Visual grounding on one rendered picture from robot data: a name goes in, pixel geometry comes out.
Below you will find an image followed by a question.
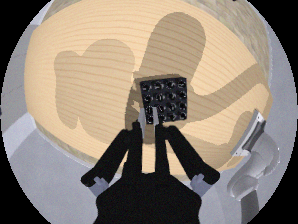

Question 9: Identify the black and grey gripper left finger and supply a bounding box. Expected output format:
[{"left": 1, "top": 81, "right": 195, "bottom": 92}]
[{"left": 81, "top": 108, "right": 146, "bottom": 206}]

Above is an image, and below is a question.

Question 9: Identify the black knob box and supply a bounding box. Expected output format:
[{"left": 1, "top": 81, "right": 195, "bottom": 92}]
[{"left": 140, "top": 77, "right": 187, "bottom": 125}]

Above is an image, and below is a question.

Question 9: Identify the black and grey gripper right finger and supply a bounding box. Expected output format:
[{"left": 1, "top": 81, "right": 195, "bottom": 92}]
[{"left": 153, "top": 107, "right": 220, "bottom": 207}]

